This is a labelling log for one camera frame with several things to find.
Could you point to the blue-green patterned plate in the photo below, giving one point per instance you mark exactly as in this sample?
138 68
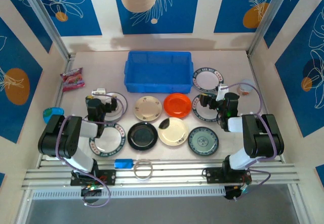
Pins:
203 141

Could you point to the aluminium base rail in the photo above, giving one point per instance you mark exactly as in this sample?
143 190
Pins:
177 173

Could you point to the cream plate with black patch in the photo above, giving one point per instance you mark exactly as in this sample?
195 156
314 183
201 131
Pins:
174 132

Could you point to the pink snack packet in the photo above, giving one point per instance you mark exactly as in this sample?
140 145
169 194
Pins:
72 79

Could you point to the blue block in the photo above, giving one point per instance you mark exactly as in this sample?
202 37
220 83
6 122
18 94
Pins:
123 163

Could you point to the cream floral plate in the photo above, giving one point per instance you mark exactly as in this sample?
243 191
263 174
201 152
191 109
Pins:
147 108

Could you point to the orange plate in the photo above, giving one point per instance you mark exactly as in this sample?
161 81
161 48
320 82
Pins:
177 105

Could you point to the white plate thin green rim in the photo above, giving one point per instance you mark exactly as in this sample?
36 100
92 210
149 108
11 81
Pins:
116 115

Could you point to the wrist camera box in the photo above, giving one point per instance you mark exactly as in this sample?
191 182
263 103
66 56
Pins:
223 87
99 91

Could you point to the small black circuit board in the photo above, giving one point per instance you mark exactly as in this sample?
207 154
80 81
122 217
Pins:
231 193
91 191

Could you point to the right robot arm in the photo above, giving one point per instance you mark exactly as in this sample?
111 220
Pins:
263 135

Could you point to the blue-green jelly cup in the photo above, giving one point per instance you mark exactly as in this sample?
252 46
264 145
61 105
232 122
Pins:
51 114

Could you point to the aluminium side rail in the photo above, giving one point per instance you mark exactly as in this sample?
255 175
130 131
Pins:
60 99
258 82

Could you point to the aluminium frame post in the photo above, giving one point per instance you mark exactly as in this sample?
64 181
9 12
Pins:
269 18
45 18

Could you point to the green-rimmed lettered white plate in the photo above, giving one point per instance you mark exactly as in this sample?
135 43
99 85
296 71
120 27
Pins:
111 140
200 116
206 80

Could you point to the blue plastic bin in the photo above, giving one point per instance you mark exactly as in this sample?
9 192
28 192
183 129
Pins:
158 69

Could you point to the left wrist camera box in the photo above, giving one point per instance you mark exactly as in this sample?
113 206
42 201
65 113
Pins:
99 91

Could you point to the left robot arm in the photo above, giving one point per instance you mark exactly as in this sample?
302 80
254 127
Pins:
58 137

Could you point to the white cup orange label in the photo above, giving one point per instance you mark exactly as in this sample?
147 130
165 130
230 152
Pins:
245 88

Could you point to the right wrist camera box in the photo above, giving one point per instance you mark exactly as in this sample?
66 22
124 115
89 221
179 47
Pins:
223 87

